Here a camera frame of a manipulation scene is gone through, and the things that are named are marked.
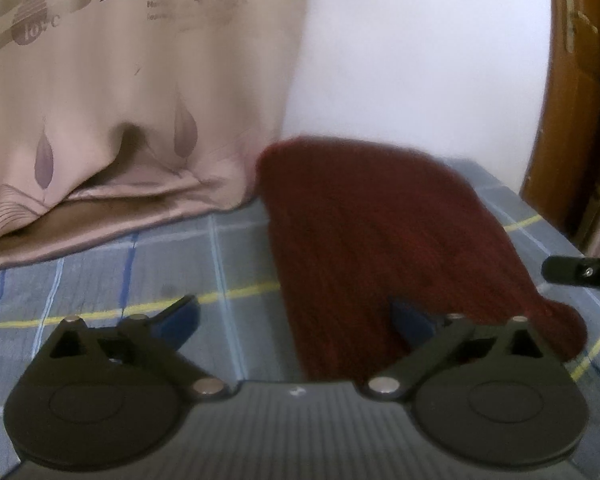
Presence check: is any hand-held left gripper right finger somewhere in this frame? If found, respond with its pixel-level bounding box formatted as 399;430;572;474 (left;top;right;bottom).
365;298;556;403

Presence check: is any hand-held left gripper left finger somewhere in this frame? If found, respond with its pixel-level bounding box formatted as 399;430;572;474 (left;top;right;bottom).
45;294;233;403

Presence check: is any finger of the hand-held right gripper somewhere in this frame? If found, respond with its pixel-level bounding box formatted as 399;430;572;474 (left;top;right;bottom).
540;255;600;292

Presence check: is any dark red knit sweater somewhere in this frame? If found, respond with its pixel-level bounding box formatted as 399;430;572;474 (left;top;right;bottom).
255;136;588;386

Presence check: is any grey plaid bed sheet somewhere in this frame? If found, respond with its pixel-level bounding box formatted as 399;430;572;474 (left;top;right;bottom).
0;157;600;461

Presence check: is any brown wooden door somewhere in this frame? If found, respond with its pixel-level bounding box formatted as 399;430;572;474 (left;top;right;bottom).
520;0;600;261

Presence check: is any beige leaf-print curtain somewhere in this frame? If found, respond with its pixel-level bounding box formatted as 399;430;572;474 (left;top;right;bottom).
0;0;311;281

